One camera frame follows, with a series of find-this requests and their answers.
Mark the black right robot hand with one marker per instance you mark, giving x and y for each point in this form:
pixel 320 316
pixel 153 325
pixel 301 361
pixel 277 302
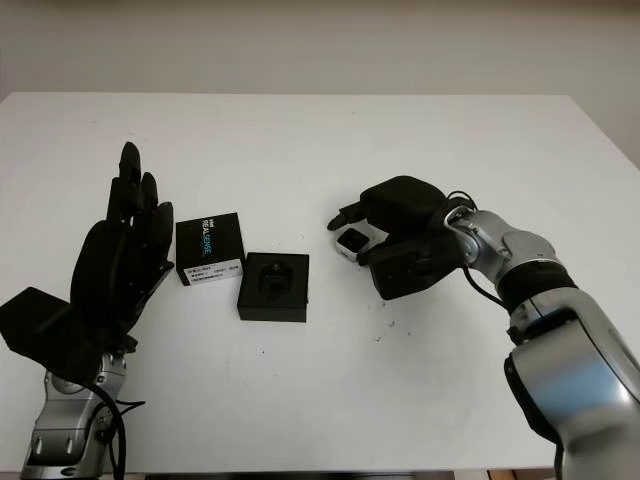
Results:
pixel 405 205

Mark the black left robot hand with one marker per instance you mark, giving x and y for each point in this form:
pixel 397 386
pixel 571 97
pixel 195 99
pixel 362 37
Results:
pixel 105 270

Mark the small silver square camera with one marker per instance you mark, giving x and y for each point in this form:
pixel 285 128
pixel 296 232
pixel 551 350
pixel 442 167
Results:
pixel 354 242

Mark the black RealSense box lid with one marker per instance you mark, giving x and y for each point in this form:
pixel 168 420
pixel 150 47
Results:
pixel 210 240

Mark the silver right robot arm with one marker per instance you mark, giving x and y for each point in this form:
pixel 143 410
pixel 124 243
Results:
pixel 560 320

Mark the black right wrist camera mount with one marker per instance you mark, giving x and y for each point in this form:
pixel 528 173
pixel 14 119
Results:
pixel 405 275

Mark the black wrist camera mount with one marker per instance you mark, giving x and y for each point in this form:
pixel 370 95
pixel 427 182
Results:
pixel 45 330
pixel 405 275

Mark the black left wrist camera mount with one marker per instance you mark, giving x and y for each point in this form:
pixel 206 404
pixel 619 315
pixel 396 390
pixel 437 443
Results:
pixel 45 330

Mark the black camera box base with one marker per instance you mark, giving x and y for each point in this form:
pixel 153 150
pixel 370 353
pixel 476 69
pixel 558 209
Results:
pixel 272 310

